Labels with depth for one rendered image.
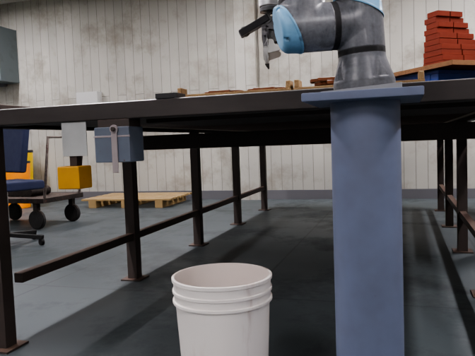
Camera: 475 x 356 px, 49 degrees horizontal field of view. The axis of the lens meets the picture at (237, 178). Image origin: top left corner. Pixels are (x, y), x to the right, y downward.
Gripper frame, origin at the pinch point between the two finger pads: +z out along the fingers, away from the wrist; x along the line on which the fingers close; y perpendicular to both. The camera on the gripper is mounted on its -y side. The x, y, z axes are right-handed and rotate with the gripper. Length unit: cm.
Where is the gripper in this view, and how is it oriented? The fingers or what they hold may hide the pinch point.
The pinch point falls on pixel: (266, 66)
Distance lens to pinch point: 188.0
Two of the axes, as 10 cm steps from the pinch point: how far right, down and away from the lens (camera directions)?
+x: 0.9, -0.7, 9.9
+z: 0.4, 10.0, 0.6
